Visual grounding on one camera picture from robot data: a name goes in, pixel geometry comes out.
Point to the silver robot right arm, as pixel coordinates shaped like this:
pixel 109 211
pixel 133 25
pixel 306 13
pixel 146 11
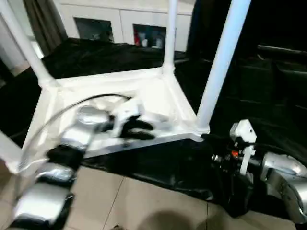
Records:
pixel 288 177

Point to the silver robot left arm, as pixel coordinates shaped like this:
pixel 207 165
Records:
pixel 62 163

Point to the white plastic table leg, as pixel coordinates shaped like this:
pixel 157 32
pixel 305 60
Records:
pixel 8 148
pixel 24 43
pixel 170 33
pixel 220 62

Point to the black backdrop cloth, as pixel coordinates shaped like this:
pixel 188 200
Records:
pixel 273 24

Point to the white plastic table top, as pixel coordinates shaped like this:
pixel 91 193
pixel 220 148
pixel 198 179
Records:
pixel 144 96

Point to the black work mat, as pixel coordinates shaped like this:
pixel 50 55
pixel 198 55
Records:
pixel 96 55

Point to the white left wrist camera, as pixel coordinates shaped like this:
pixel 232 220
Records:
pixel 127 109

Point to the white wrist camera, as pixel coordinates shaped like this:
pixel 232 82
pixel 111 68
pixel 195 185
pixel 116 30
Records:
pixel 127 109
pixel 243 139

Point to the grey curtain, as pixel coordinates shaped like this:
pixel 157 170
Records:
pixel 45 19

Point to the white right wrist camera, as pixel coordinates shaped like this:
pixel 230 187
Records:
pixel 243 139

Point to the white glass-door cabinet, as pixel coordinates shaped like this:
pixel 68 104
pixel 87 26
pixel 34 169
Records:
pixel 120 19

